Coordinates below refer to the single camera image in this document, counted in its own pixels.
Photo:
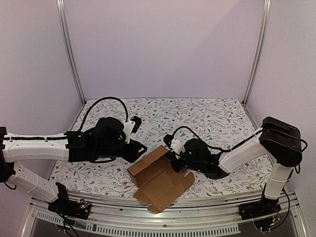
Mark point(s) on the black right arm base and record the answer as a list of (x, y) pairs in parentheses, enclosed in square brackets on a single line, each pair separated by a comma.
[(259, 208)]

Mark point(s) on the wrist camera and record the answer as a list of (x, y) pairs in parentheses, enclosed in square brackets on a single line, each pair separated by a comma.
[(195, 147), (109, 130)]

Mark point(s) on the aluminium front rail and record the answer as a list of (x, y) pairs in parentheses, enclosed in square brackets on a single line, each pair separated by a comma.
[(187, 217)]

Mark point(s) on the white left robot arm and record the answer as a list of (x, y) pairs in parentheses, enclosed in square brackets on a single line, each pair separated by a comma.
[(72, 146)]

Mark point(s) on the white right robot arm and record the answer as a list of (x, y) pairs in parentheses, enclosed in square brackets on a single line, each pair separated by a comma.
[(276, 138)]

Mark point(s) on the aluminium frame post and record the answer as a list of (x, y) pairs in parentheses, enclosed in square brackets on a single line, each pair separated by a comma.
[(258, 51), (69, 50)]

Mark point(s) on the right aluminium frame post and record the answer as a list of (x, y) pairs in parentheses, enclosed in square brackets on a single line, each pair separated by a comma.
[(258, 51)]

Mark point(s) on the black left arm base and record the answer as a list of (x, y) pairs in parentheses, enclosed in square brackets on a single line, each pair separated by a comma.
[(64, 206)]

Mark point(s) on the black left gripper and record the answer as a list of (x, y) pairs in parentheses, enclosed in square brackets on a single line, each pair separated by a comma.
[(132, 156)]

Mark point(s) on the brown cardboard paper box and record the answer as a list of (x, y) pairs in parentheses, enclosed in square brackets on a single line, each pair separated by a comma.
[(158, 184)]

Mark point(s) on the left aluminium frame post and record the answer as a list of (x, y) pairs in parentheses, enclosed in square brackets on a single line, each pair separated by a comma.
[(69, 50)]

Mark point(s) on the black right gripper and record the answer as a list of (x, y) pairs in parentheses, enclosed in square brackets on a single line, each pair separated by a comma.
[(179, 160)]

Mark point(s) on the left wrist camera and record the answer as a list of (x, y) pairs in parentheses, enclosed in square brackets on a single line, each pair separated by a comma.
[(109, 130)]

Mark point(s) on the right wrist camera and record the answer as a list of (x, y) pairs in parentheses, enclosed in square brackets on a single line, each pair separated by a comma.
[(195, 147)]

